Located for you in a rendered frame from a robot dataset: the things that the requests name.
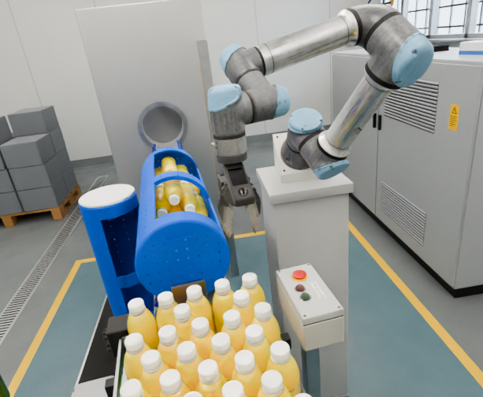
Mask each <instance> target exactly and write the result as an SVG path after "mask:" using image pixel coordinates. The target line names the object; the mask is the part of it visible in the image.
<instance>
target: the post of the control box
mask: <svg viewBox="0 0 483 397"><path fill-rule="evenodd" d="M300 346H301V358H302V371H303V388H304V390H305V392H306V393H307V394H308V395H310V396H311V397H321V379H320V357H319V348H316V349H313V350H310V351H305V350H304V349H303V347H302V345H301V344H300Z"/></svg>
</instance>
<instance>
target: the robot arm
mask: <svg viewBox="0 0 483 397"><path fill-rule="evenodd" d="M342 46H345V47H347V48H351V47H353V46H361V47H363V48H364V49H365V51H366V52H367V53H368V54H369V55H370V58H369V60H368V61H367V63H366V64H365V66H364V70H365V73H366V74H365V76H364V77H363V78H362V80H361V82H360V83H359V85H358V86H357V87H356V89H355V91H354V92H353V94H352V95H351V97H350V98H349V99H348V101H347V103H346V104H345V106H344V107H343V109H342V110H341V111H340V113H339V115H338V116H337V118H336V119H335V120H334V122H333V124H332V125H331V127H330V128H329V130H325V129H324V128H323V126H322V124H323V118H322V115H321V114H320V113H319V112H318V111H317V110H315V109H308V108H302V109H298V110H296V111H295V112H293V113H292V115H291V116H290V117H289V121H288V132H287V139H286V140H285V141H284V142H283V144H282V146H281V159H282V161H283V163H285V164H286V166H288V167H289V168H291V169H296V170H304V169H308V168H311V170H312V171H313V173H314V174H315V176H316V177H317V178H318V179H319V180H327V179H329V178H332V177H334V176H336V175H338V174H340V173H341V172H343V171H344V170H345V169H346V168H347V167H348V166H349V161H348V159H347V156H348V155H349V154H350V152H351V144H352V142H353V141H354V140H355V138H356V137H357V136H358V134H359V133H360V132H361V130H362V129H363V128H364V127H365V126H366V124H367V123H368V121H369V120H370V118H371V117H372V116H373V115H374V114H375V113H376V111H377V110H378V108H379V107H380V106H381V104H382V103H383V102H384V100H385V99H386V98H387V97H388V96H389V94H390V93H391V92H392V91H397V90H399V89H401V87H409V86H410V85H412V84H413V83H415V82H416V81H417V79H420V78H421V77H422V76H423V75H424V73H425V72H426V71H427V69H428V68H429V66H430V65H431V63H432V60H433V56H434V48H433V45H432V43H431V42H430V41H429V40H428V39H427V38H426V36H425V35H424V34H423V33H421V32H420V31H419V30H418V29H417V28H416V27H415V26H414V25H413V24H412V23H411V22H410V21H409V20H408V19H407V18H405V17H404V16H403V15H402V13H401V12H400V11H399V10H397V9H395V8H393V7H391V6H387V5H383V4H365V5H359V6H352V7H350V8H347V9H343V10H341V11H340V12H339V13H338V14H337V16H336V17H334V18H332V19H329V20H325V21H323V22H321V23H318V24H315V25H312V26H310V27H308V28H304V29H301V30H299V31H297V32H293V33H291V34H288V35H284V36H282V37H280V38H277V39H274V40H271V41H269V42H266V43H263V44H260V45H258V46H254V47H252V48H250V49H246V48H245V47H244V46H242V45H241V44H237V43H233V44H231V45H228V46H227V47H226V48H224V49H223V51H222V52H221V55H220V59H219V62H220V65H221V67H222V69H223V71H224V73H225V75H226V76H227V77H228V79H229V80H230V82H231V83H232V84H225V85H218V86H215V87H212V88H210V89H209V90H208V93H207V94H208V106H209V107H208V110H209V112H210V121H211V126H212V132H213V138H214V142H215V143H211V145H212V147H215V153H216V155H217V162H219V163H221V164H223V172H224V173H223V174H218V175H217V180H218V186H219V191H220V194H219V195H220V198H219V199H218V201H217V209H218V212H219V214H220V217H221V223H222V225H223V228H224V230H225V234H226V235H227V237H229V238H230V239H231V238H232V217H233V216H234V210H233V208H232V207H231V206H229V205H228V204H232V206H236V207H238V206H245V208H246V210H247V212H248V213H249V214H250V219H251V222H252V228H253V230H254V233H256V232H257V231H258V226H259V221H260V214H261V199H260V197H259V195H258V193H257V191H256V188H255V187H252V186H253V183H252V182H250V177H249V176H248V175H247V173H246V170H245V168H244V166H243V162H242V161H245V160H246V159H247V138H246V132H245V125H247V124H253V123H257V122H261V121H267V120H273V119H274V118H277V117H282V116H284V115H285V114H286V113H287V112H288V111H289V108H290V103H291V101H290V95H289V93H288V90H287V89H286V87H284V86H282V85H276V84H274V85H273V86H271V85H270V84H269V82H268V80H267V79H266V78H265V76H267V75H269V74H272V73H274V72H278V71H280V70H282V69H286V68H288V67H290V66H293V65H296V64H299V63H300V62H303V61H306V60H309V59H311V58H315V57H317V56H319V55H321V54H325V53H327V52H329V51H331V50H335V49H337V48H340V47H342Z"/></svg>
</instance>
